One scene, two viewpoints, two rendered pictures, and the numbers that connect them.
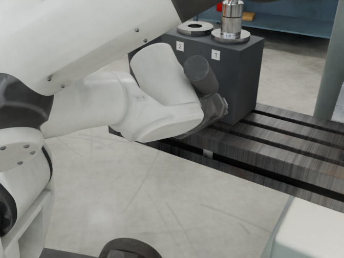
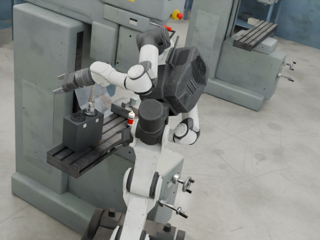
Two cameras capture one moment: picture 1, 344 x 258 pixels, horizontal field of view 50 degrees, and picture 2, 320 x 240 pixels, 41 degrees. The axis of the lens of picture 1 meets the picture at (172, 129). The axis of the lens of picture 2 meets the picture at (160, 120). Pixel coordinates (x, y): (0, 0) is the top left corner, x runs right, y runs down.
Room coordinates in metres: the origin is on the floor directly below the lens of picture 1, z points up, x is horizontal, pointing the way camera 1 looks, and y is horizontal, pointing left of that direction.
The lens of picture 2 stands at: (0.62, 2.12, 2.43)
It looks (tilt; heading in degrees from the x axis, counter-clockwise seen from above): 29 degrees down; 265
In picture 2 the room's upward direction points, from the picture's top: 10 degrees clockwise
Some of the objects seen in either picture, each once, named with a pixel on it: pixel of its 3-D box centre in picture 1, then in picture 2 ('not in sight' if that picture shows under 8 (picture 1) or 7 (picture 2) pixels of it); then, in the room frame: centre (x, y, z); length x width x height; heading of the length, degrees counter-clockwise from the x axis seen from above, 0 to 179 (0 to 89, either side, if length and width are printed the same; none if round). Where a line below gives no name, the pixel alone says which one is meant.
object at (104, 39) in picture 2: not in sight; (112, 40); (0.78, -0.56, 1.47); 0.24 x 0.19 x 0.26; 59
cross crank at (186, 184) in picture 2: not in sight; (182, 182); (0.18, -0.21, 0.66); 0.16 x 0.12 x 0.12; 149
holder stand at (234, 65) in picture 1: (210, 69); (83, 127); (0.87, -0.10, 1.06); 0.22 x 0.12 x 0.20; 52
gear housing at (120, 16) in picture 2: not in sight; (135, 15); (0.65, -0.49, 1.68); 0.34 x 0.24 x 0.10; 149
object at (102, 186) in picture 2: not in sight; (123, 176); (0.59, -0.45, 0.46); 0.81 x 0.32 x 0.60; 149
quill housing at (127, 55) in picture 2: not in sight; (136, 49); (0.62, -0.47, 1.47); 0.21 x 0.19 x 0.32; 59
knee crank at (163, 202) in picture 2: not in sight; (173, 207); (0.23, -0.07, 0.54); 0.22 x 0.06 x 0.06; 149
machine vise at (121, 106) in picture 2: not in sight; (137, 109); (0.55, -0.50, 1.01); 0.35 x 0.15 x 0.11; 150
